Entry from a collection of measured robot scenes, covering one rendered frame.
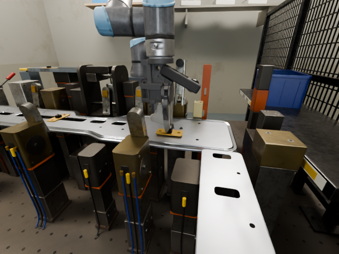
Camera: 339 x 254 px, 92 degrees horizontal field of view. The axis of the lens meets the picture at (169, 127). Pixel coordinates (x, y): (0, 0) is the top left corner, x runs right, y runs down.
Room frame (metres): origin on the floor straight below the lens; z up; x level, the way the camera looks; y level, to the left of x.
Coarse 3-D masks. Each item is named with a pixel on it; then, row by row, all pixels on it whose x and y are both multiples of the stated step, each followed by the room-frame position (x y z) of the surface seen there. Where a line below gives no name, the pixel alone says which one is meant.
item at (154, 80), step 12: (144, 60) 0.47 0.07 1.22; (156, 60) 0.44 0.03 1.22; (168, 60) 0.45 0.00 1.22; (144, 72) 0.48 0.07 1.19; (156, 72) 0.46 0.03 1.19; (144, 84) 0.45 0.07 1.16; (156, 84) 0.44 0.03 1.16; (168, 84) 0.45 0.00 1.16; (144, 96) 0.45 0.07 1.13; (156, 96) 0.45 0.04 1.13; (168, 96) 0.43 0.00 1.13
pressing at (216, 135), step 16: (0, 112) 0.69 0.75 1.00; (16, 112) 0.68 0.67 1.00; (48, 112) 0.68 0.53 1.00; (64, 112) 0.68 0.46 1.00; (48, 128) 0.52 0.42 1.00; (64, 128) 0.52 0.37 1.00; (80, 128) 0.52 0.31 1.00; (96, 128) 0.52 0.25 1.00; (112, 128) 0.52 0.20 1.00; (128, 128) 0.52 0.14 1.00; (160, 128) 0.52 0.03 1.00; (176, 128) 0.52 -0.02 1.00; (192, 128) 0.52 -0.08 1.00; (208, 128) 0.52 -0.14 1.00; (224, 128) 0.52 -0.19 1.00; (160, 144) 0.41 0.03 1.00; (176, 144) 0.41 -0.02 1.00; (192, 144) 0.40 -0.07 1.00; (208, 144) 0.40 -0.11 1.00; (224, 144) 0.40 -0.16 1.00
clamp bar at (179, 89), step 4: (176, 60) 0.67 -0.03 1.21; (180, 60) 0.64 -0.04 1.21; (184, 60) 0.67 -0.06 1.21; (176, 64) 0.65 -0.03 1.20; (180, 64) 0.64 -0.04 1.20; (184, 64) 0.66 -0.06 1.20; (176, 68) 0.67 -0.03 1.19; (180, 68) 0.67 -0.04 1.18; (184, 68) 0.66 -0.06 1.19; (184, 72) 0.66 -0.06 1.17; (176, 84) 0.66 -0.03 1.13; (176, 88) 0.66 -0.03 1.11; (180, 88) 0.66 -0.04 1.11; (184, 88) 0.66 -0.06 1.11; (176, 92) 0.65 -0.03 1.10; (180, 92) 0.66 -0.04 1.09; (176, 96) 0.65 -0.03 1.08; (176, 100) 0.65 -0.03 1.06; (176, 104) 0.65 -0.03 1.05
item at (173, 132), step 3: (159, 129) 0.49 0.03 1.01; (162, 129) 0.49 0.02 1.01; (171, 129) 0.47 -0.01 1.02; (156, 132) 0.47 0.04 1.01; (159, 132) 0.47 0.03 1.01; (162, 132) 0.47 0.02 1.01; (165, 132) 0.47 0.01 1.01; (168, 132) 0.46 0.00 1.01; (171, 132) 0.46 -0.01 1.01; (174, 132) 0.47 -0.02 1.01; (177, 132) 0.47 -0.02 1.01; (180, 132) 0.47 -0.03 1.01; (168, 135) 0.45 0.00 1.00; (171, 135) 0.45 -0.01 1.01; (174, 135) 0.45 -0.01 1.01; (177, 135) 0.45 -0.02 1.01; (180, 135) 0.45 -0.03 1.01
